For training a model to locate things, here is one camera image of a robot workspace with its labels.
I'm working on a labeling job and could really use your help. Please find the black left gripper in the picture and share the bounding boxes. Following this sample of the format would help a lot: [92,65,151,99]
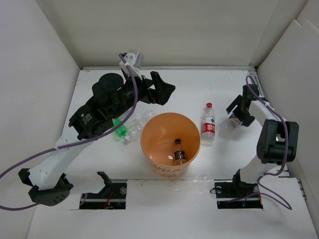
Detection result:
[110,69,175,120]

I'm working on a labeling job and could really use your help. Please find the clear bottle blue orange label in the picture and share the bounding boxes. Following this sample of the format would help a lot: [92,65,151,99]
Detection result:
[219,114,241,139]

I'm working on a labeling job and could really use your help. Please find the clear bottle black cap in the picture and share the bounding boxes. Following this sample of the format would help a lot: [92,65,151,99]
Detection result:
[172,138,187,166]

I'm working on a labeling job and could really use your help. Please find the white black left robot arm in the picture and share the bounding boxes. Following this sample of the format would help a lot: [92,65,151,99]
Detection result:
[18,71,175,206]

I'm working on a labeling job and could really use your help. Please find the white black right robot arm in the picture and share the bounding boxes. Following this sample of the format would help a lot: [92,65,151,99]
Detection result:
[226,84,299,198]

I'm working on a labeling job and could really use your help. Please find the orange plastic bin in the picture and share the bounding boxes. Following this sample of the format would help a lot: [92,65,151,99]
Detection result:
[140,113,201,178]

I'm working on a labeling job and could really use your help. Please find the clear bottle red label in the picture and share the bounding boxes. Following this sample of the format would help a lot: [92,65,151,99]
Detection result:
[201,103,215,146]

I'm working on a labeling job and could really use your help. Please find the clear crushed unlabelled bottle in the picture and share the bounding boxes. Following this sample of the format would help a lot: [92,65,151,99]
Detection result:
[124,110,157,143]

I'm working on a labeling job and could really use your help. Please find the green plastic soda bottle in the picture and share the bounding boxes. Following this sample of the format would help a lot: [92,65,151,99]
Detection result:
[112,118,128,138]

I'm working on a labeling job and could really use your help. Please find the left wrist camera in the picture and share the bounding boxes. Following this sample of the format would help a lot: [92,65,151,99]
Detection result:
[119,50,144,77]

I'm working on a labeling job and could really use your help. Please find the side aluminium rail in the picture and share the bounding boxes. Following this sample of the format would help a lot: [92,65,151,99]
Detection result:
[240,75,300,199]

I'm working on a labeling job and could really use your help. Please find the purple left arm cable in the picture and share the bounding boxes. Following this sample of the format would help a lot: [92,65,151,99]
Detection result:
[0,53,138,211]

